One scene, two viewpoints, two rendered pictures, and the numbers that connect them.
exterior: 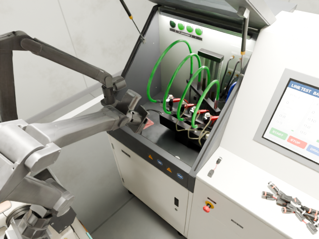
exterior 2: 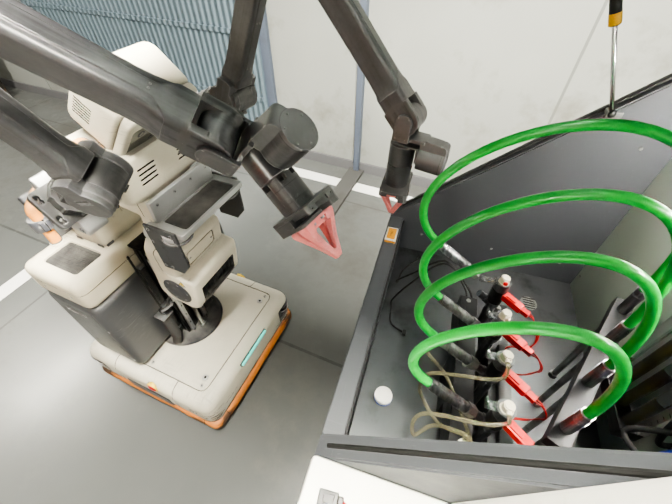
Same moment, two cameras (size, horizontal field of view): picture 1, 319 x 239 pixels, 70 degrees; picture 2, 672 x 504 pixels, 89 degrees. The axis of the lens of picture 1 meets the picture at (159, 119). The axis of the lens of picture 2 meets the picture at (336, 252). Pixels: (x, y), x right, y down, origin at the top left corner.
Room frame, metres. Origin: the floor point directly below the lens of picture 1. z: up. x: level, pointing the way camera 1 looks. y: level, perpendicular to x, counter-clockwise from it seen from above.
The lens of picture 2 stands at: (0.53, -0.31, 1.62)
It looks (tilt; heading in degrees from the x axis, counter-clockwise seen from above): 47 degrees down; 65
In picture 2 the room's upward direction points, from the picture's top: straight up
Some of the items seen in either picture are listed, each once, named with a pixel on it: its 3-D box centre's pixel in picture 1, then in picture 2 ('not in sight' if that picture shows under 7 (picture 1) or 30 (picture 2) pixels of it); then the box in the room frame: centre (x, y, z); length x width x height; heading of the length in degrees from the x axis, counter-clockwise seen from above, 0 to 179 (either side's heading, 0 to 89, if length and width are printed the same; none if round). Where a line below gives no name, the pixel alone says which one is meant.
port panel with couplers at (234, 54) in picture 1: (235, 75); not in sight; (1.02, -0.43, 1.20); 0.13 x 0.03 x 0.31; 48
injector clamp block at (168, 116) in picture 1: (186, 130); (470, 385); (0.90, -0.16, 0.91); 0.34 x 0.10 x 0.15; 48
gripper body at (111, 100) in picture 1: (109, 98); (397, 174); (0.95, 0.26, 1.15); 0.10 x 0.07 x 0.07; 47
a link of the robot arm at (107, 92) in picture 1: (108, 89); (404, 152); (0.95, 0.26, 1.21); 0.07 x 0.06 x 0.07; 127
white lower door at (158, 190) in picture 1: (148, 187); not in sight; (0.80, 0.10, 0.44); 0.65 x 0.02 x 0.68; 48
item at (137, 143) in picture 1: (145, 149); (371, 317); (0.81, 0.09, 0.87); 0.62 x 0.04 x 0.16; 48
